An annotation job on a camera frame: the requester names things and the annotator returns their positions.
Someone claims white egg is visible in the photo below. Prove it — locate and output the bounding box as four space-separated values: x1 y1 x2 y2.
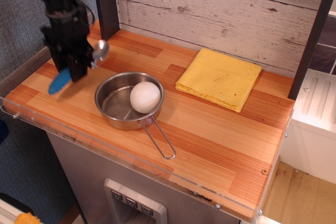
130 81 161 114

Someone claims dark right shelf post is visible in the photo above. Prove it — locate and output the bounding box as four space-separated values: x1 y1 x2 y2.
288 0 333 100

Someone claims blue handled metal spoon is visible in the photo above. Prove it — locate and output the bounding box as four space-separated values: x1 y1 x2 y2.
48 40 109 95

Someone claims dark shelf post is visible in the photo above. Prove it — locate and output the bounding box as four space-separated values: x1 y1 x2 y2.
288 0 333 100
96 0 120 40

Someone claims dark left shelf post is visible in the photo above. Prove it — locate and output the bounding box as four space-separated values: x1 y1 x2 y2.
96 0 120 40

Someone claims grey toy fridge cabinet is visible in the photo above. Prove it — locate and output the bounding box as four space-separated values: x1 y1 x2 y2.
46 132 245 224

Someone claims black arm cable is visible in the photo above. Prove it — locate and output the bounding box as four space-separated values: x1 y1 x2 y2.
76 1 96 25

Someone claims yellow object bottom left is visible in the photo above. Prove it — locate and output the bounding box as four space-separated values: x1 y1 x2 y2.
14 212 41 224

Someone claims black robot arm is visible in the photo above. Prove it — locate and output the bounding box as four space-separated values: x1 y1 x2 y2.
41 0 93 82

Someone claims clear acrylic edge guard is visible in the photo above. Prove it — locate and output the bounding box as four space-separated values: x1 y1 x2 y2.
4 91 293 223

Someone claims silver dispenser panel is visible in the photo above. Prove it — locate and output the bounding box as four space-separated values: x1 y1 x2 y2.
104 178 168 223

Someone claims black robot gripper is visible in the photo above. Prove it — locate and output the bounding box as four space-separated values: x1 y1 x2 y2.
41 11 93 82

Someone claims white toy sink unit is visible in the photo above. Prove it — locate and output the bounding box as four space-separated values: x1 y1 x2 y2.
280 69 335 183

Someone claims folded yellow cloth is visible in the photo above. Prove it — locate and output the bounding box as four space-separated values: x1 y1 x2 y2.
175 48 262 113

